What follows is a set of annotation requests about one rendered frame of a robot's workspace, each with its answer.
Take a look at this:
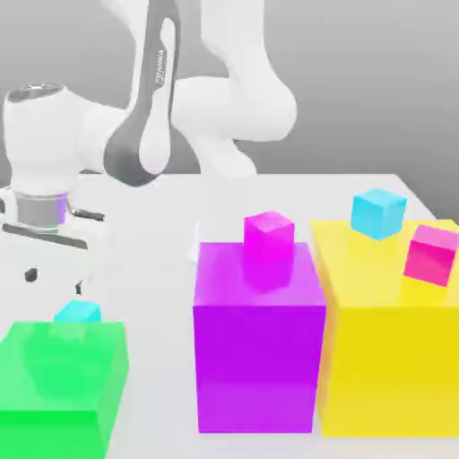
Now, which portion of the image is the small cyan cube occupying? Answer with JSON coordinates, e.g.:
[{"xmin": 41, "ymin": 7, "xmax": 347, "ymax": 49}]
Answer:
[
  {"xmin": 350, "ymin": 187, "xmax": 409, "ymax": 242},
  {"xmin": 53, "ymin": 299, "xmax": 102, "ymax": 325}
]

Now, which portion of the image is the large purple box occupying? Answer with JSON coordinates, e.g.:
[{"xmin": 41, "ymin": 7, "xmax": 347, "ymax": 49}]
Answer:
[{"xmin": 192, "ymin": 241, "xmax": 328, "ymax": 435}]

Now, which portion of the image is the large green box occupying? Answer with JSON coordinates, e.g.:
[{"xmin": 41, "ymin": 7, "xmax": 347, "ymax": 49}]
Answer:
[{"xmin": 0, "ymin": 319, "xmax": 131, "ymax": 459}]

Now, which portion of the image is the small pink cube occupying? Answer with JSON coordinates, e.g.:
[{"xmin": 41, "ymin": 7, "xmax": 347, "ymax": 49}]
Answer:
[{"xmin": 403, "ymin": 224, "xmax": 459, "ymax": 289}]

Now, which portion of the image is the small magenta cube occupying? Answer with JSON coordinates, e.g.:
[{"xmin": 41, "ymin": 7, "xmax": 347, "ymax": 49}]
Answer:
[{"xmin": 242, "ymin": 210, "xmax": 296, "ymax": 294}]

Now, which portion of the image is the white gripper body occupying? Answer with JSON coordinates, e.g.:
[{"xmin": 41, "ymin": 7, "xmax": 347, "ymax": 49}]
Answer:
[{"xmin": 0, "ymin": 221, "xmax": 108, "ymax": 288}]

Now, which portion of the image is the large yellow box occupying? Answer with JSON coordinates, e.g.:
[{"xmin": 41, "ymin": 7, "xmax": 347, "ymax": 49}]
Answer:
[{"xmin": 309, "ymin": 218, "xmax": 459, "ymax": 439}]

